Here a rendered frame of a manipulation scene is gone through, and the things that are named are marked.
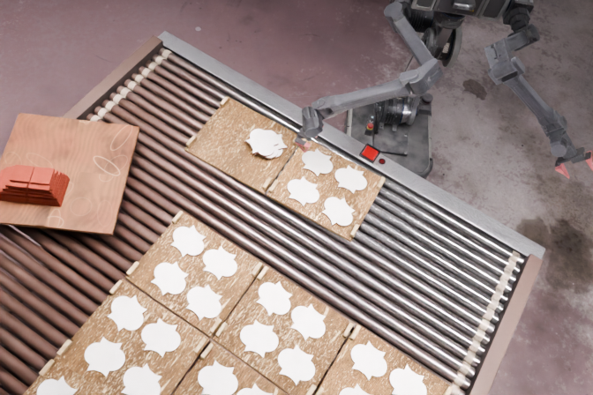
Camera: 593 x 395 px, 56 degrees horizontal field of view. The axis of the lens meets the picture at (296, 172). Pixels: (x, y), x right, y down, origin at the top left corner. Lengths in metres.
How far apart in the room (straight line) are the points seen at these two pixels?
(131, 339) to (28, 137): 0.94
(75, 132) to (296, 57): 2.06
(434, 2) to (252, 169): 1.06
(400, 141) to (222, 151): 1.37
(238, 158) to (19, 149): 0.89
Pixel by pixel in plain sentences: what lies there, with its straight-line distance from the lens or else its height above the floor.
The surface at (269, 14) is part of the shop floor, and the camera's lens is 4.41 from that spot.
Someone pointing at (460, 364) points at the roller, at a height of 0.92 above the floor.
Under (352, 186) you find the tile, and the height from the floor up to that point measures 0.95.
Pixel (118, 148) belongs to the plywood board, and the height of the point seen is 1.04.
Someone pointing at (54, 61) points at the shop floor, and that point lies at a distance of 4.21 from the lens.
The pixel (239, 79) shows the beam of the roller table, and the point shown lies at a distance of 2.77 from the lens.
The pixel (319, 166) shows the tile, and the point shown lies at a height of 0.95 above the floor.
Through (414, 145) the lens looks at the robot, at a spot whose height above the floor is 0.24.
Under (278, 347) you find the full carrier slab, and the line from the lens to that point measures 2.17.
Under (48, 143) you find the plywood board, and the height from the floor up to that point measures 1.04.
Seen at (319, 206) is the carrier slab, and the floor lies 0.94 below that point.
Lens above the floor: 3.04
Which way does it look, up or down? 59 degrees down
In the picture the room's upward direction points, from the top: 12 degrees clockwise
